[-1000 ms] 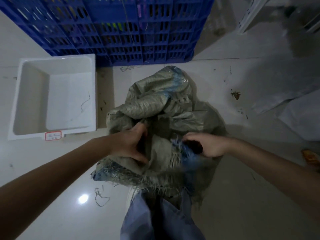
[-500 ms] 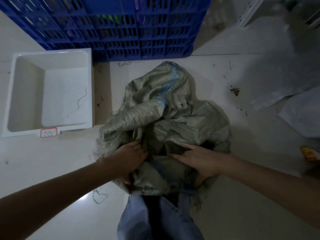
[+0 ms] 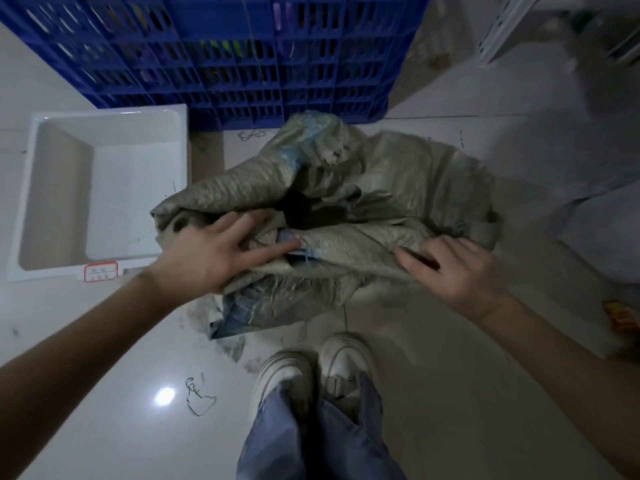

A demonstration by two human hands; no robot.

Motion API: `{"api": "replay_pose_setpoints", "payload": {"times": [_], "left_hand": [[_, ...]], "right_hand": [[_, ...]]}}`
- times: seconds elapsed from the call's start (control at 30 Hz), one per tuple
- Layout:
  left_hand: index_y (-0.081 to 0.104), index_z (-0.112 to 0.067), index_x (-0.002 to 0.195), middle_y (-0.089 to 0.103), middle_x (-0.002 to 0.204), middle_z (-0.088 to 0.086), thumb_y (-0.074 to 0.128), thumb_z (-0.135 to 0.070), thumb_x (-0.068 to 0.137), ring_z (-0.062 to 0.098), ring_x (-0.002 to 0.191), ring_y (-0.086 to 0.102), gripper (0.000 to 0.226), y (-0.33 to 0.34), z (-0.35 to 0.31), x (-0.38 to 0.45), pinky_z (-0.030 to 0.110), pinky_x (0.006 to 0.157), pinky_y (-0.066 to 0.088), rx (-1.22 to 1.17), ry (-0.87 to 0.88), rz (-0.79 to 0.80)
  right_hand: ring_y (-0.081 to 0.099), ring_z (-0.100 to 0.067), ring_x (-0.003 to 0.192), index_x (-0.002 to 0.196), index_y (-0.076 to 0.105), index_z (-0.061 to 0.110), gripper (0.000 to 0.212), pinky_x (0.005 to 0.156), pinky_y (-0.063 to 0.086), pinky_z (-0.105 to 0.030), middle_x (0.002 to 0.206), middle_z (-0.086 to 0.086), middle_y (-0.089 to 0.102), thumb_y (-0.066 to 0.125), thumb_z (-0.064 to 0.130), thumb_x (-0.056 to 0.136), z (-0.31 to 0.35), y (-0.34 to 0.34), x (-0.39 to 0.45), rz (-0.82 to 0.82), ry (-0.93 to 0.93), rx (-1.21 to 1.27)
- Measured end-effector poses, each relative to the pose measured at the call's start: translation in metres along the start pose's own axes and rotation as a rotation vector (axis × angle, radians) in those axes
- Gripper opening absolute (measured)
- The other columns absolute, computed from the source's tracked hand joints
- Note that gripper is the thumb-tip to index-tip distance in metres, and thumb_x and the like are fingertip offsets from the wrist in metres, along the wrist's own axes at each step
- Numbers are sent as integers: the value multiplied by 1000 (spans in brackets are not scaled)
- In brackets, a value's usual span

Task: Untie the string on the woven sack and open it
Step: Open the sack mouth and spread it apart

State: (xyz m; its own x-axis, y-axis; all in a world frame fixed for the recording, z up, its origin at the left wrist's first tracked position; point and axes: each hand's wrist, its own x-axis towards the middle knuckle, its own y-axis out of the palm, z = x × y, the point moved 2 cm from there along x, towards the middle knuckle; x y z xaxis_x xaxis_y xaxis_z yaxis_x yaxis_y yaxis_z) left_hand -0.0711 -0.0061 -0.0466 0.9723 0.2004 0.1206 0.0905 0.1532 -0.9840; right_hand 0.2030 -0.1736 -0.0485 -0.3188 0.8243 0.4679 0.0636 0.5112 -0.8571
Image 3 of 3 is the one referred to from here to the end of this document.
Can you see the blue jeans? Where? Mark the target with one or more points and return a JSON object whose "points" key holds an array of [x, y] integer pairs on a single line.
{"points": [[320, 434]]}

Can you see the loose thread tangle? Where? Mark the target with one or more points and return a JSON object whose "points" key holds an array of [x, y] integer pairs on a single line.
{"points": [[200, 397]]}

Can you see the person's left middle finger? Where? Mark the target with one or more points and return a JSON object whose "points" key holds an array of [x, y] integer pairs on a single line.
{"points": [[250, 222]]}

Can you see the person's right thumb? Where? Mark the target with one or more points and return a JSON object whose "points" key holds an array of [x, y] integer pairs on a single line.
{"points": [[411, 262]]}

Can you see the grey woven sack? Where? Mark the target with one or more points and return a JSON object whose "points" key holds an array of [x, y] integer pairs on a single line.
{"points": [[345, 214]]}

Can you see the white plastic tray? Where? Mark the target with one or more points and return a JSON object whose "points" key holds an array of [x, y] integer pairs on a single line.
{"points": [[100, 194]]}

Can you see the person's right forearm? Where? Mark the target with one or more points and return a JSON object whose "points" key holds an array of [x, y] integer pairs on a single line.
{"points": [[565, 374]]}

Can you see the person's left hand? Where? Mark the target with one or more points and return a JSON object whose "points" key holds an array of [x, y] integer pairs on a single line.
{"points": [[200, 259]]}

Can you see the white left shoe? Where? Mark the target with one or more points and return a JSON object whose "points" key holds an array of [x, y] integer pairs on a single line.
{"points": [[285, 382]]}

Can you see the red bordered label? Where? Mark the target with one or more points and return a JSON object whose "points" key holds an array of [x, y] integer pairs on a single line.
{"points": [[101, 271]]}

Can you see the person's right hand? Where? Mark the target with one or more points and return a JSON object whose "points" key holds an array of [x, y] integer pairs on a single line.
{"points": [[462, 277]]}

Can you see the blue plastic crate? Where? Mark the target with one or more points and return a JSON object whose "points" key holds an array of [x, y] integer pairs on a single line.
{"points": [[235, 49]]}

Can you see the white metal shelf frame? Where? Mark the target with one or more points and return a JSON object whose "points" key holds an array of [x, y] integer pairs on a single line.
{"points": [[505, 27]]}

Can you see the person's left thumb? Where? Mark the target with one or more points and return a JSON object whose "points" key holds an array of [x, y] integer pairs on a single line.
{"points": [[231, 222]]}

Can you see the orange snack packet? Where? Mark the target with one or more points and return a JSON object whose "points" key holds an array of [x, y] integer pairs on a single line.
{"points": [[621, 315]]}

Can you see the white right shoe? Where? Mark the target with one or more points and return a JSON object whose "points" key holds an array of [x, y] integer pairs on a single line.
{"points": [[345, 362]]}

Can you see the person's left forearm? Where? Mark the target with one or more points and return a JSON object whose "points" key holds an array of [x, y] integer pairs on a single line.
{"points": [[70, 364]]}

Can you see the white shoe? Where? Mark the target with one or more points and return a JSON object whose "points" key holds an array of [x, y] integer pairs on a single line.
{"points": [[345, 362], [285, 382]]}

